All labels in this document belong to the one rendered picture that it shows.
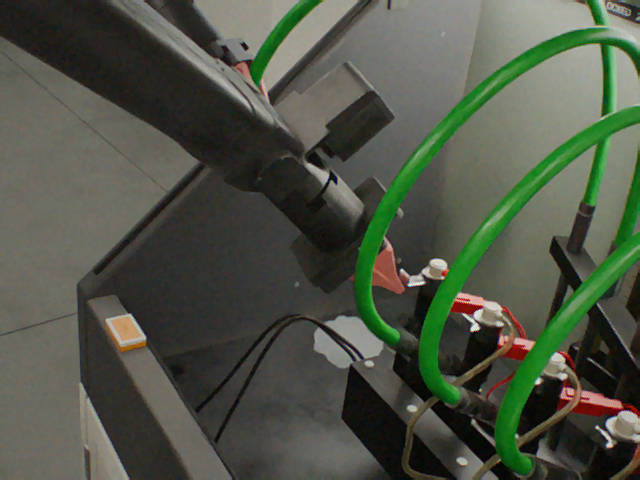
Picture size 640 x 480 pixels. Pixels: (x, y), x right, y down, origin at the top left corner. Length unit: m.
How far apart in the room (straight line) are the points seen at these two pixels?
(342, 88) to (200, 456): 0.38
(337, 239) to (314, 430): 0.38
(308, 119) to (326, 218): 0.09
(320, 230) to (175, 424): 0.27
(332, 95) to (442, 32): 0.48
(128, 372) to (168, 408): 0.07
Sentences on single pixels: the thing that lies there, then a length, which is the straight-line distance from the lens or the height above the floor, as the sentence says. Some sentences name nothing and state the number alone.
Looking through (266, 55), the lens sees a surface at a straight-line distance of 0.76.
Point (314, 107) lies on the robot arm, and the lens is 0.65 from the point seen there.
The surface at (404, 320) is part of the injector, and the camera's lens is 0.82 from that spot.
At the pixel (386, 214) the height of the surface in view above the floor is 1.25.
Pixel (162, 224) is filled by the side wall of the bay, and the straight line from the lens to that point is 1.01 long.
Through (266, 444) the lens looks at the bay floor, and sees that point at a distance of 1.01.
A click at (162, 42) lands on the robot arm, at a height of 1.39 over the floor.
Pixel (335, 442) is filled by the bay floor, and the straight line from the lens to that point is 1.02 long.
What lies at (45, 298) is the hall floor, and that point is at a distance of 2.72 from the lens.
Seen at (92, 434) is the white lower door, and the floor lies 0.74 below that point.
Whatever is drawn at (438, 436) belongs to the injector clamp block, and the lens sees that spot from 0.83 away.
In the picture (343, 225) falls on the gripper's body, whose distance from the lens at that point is 0.70.
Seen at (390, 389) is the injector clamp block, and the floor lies 0.98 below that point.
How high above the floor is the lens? 1.53
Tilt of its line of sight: 30 degrees down
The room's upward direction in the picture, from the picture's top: 8 degrees clockwise
